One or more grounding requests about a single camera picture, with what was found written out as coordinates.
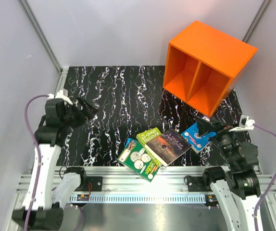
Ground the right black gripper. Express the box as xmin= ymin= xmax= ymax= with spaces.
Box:
xmin=195 ymin=117 xmax=240 ymax=168

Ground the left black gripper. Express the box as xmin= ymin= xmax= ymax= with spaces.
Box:
xmin=61 ymin=95 xmax=98 ymax=129

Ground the dark Tale of Two Cities book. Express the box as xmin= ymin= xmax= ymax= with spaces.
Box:
xmin=145 ymin=129 xmax=191 ymax=167

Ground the lime green 65-Storey Treehouse book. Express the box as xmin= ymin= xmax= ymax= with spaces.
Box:
xmin=137 ymin=128 xmax=163 ymax=167

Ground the dark green 104-Storey Treehouse book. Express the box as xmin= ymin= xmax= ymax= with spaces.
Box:
xmin=117 ymin=142 xmax=159 ymax=182

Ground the blue 26-Storey Treehouse book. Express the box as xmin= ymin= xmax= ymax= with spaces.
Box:
xmin=125 ymin=138 xmax=138 ymax=151

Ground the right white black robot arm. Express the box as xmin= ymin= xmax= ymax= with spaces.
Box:
xmin=196 ymin=115 xmax=263 ymax=231

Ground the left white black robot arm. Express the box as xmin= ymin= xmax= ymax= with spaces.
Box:
xmin=12 ymin=95 xmax=98 ymax=231

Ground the blue red-edged book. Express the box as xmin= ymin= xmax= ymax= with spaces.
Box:
xmin=181 ymin=123 xmax=216 ymax=153

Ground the black marble pattern mat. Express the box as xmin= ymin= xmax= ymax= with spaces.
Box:
xmin=42 ymin=65 xmax=259 ymax=167

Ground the orange two-compartment shelf box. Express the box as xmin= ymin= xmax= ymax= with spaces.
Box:
xmin=163 ymin=21 xmax=258 ymax=116

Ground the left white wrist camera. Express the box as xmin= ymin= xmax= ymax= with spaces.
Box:
xmin=48 ymin=89 xmax=73 ymax=105

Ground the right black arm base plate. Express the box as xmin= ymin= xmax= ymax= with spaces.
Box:
xmin=184 ymin=175 xmax=212 ymax=193

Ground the aluminium front rail frame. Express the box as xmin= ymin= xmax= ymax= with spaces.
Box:
xmin=5 ymin=166 xmax=276 ymax=231

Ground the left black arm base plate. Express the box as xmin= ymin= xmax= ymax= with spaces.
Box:
xmin=75 ymin=176 xmax=103 ymax=192

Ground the white slotted cable duct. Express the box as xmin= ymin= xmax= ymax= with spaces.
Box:
xmin=69 ymin=193 xmax=206 ymax=204

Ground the left aluminium corner post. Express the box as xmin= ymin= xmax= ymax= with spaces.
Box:
xmin=18 ymin=0 xmax=63 ymax=74

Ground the aluminium corner post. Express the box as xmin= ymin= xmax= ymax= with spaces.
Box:
xmin=18 ymin=0 xmax=63 ymax=74
xmin=242 ymin=0 xmax=272 ymax=43

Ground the right aluminium corner post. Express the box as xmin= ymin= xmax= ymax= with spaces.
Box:
xmin=242 ymin=0 xmax=272 ymax=43

